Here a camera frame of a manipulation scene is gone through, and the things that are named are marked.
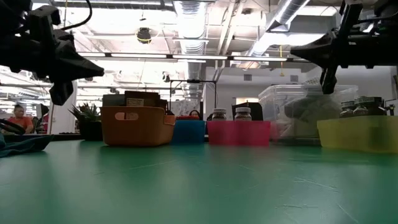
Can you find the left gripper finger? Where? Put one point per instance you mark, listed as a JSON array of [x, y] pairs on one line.
[[71, 68], [60, 93]]

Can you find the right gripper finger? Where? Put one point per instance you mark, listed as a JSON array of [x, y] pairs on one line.
[[326, 53], [329, 81]]

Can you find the dark lid spice jar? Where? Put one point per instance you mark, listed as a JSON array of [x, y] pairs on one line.
[[368, 107], [346, 110]]

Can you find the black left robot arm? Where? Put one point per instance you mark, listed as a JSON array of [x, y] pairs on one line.
[[12, 15]]

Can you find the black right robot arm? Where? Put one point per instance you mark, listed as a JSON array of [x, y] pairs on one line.
[[388, 7]]

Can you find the grey crumpled cloth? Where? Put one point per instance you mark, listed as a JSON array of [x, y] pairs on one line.
[[311, 112]]

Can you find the small potted succulent plant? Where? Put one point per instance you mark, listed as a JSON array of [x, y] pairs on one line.
[[88, 124]]

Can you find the person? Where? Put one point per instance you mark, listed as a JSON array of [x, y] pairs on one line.
[[20, 119], [195, 112]]

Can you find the clear plastic storage container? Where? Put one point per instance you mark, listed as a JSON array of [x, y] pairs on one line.
[[280, 102]]

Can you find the yellow plastic bin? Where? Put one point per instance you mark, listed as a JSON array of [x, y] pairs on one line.
[[357, 133]]

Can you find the dark green cloth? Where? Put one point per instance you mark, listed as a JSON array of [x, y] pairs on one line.
[[21, 146]]

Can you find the orange plastic bin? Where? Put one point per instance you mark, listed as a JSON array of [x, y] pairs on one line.
[[136, 130]]

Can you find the pink plastic bin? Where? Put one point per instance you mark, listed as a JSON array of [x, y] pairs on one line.
[[237, 133]]

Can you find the blue plastic bin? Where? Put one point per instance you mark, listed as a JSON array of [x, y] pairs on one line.
[[188, 132]]

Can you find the green table mat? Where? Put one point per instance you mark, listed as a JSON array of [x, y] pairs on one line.
[[202, 186]]

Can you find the silver ceiling ventilation duct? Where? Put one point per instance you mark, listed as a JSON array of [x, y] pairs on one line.
[[289, 12], [189, 25]]

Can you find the black ceiling dome camera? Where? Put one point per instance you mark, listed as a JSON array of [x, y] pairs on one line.
[[144, 35]]

